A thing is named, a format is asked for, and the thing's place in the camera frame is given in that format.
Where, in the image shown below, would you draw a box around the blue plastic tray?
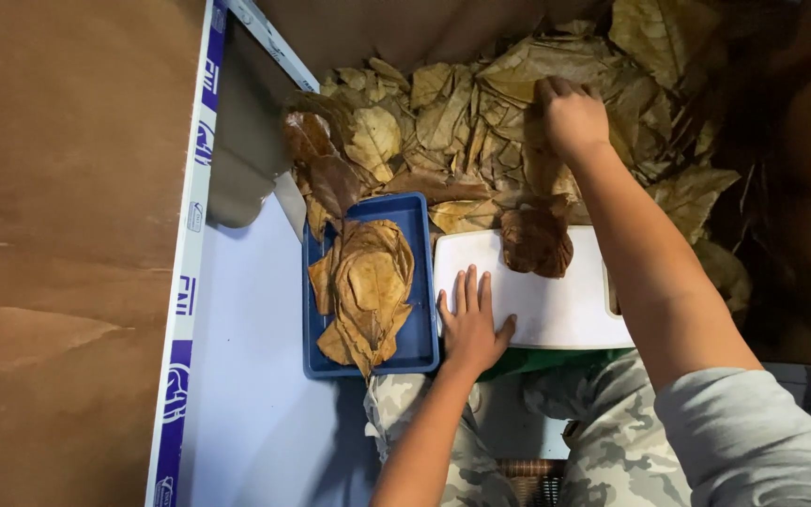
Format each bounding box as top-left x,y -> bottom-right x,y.
301,191 -> 442,380

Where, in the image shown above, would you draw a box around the white plastic cutting board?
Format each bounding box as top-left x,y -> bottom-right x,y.
433,225 -> 636,352

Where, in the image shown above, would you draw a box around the person's right hand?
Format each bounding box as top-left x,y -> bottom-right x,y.
534,76 -> 612,160

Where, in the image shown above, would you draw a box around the brown paper sheet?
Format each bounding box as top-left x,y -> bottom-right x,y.
0,0 -> 211,507

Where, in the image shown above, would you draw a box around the green cloth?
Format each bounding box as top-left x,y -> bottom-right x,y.
476,346 -> 633,383

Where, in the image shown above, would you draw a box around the dark brown dry leaf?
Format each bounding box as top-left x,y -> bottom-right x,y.
500,203 -> 575,280

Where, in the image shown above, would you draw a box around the white panel with purple print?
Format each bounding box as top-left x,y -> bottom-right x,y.
144,0 -> 382,507

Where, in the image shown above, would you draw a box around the grey sleeve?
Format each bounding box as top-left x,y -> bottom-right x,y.
653,366 -> 811,507

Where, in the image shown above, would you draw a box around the camouflage trousers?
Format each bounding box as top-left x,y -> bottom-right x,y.
363,348 -> 695,507

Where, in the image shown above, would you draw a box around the grey curled plastic sheet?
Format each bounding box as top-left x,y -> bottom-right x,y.
207,17 -> 295,230

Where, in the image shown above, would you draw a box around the heap of loose dry leaves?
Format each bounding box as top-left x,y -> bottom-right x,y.
281,0 -> 755,318

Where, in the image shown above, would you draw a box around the woven wicker stool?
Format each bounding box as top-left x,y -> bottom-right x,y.
495,458 -> 566,507

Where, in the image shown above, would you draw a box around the stack of flattened dry leaves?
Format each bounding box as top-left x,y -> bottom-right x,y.
307,218 -> 416,385

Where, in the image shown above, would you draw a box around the person's left hand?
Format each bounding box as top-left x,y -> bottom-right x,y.
436,264 -> 518,374

